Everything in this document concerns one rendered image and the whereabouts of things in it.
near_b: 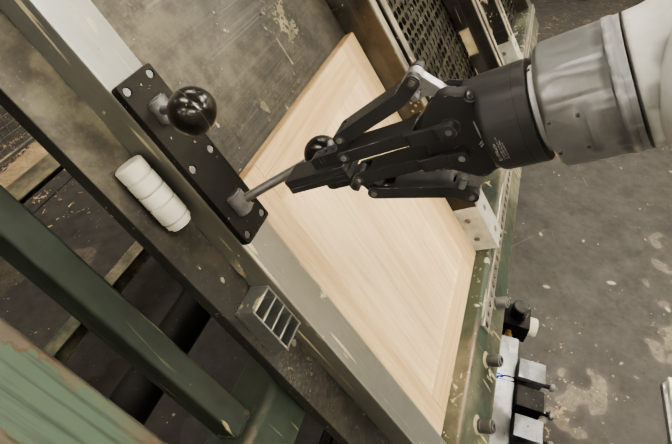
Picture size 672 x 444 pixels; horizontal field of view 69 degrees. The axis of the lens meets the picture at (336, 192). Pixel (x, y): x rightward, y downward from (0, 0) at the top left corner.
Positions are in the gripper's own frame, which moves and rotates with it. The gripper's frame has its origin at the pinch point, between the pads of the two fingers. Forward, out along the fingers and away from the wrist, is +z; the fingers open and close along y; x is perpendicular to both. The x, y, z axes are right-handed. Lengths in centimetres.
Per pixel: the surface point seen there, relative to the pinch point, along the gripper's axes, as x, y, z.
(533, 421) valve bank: 17, 77, 6
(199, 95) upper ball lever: -6.7, -12.8, -0.1
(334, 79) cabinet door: 31.7, 2.7, 13.6
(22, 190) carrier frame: 34, -2, 125
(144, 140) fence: -4.0, -10.8, 12.4
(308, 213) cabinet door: 9.4, 11.1, 14.0
